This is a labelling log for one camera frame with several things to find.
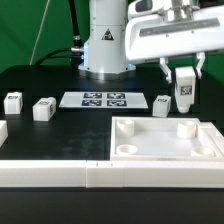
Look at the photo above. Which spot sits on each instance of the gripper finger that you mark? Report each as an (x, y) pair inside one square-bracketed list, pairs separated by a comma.
[(166, 70), (200, 62)]

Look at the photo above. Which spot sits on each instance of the white marker sheet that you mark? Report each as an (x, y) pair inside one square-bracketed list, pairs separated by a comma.
[(103, 100)]

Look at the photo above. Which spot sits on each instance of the white square table top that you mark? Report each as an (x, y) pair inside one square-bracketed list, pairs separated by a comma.
[(169, 139)]

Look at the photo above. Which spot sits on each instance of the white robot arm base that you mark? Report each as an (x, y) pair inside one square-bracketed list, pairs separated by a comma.
[(104, 51)]

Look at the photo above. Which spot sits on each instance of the white left fence block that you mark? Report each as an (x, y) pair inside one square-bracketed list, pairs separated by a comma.
[(3, 131)]

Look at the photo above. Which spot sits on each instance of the white front fence wall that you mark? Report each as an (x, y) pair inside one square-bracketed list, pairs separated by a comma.
[(118, 174)]

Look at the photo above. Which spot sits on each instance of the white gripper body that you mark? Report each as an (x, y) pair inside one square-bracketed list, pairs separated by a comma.
[(171, 28)]

